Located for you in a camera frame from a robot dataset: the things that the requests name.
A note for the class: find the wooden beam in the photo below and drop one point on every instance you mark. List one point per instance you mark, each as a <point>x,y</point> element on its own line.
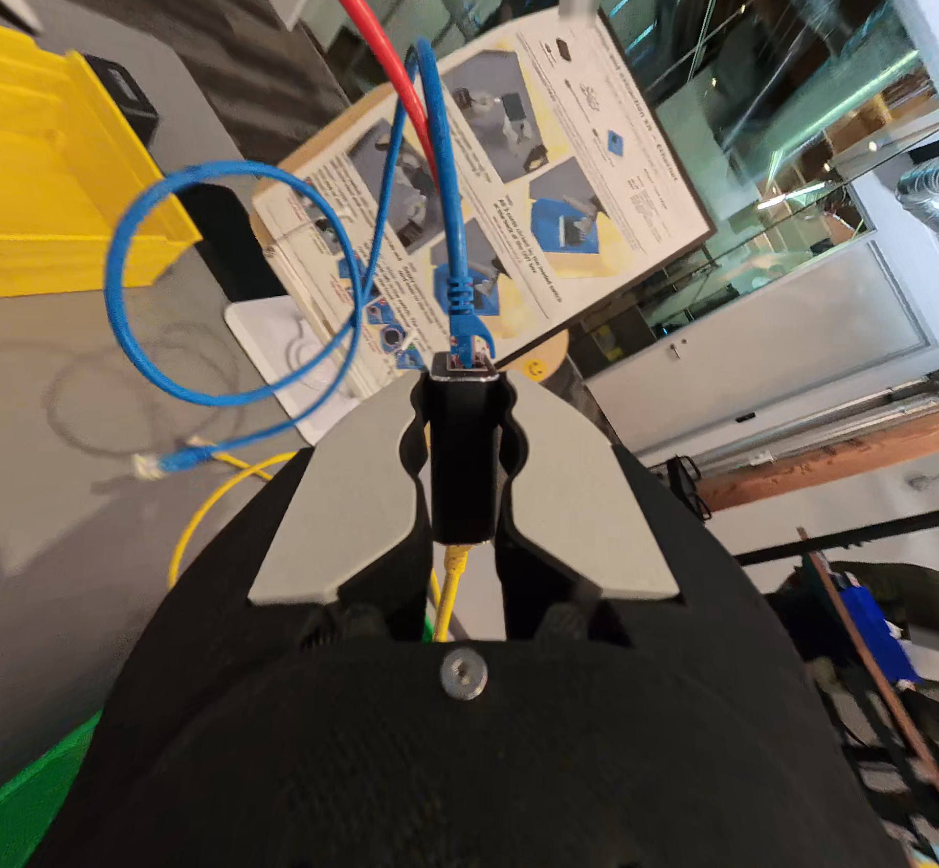
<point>843,457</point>

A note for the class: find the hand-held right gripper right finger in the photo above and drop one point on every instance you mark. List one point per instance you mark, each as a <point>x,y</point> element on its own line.
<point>587,516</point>

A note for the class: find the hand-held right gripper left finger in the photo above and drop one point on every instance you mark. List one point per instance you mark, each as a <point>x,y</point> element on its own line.
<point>345,508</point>

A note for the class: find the green plastic bin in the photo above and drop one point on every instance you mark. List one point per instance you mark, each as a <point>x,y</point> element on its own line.
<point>37,802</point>

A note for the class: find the yellow plastic bin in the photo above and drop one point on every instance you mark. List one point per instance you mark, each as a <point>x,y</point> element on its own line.
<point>66,171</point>

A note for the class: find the small black device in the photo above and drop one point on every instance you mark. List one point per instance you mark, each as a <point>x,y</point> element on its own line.
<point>125,98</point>

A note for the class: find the yellow smiley sticker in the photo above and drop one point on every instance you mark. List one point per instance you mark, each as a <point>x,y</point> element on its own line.
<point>536,368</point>

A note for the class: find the white stand base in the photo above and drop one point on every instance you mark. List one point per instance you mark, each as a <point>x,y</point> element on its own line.
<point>271,347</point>

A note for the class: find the black network switch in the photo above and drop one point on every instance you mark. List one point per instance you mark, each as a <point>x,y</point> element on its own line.
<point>466,457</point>

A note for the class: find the dark flat mat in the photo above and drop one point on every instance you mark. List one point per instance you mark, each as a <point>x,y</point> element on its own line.
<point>231,244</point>

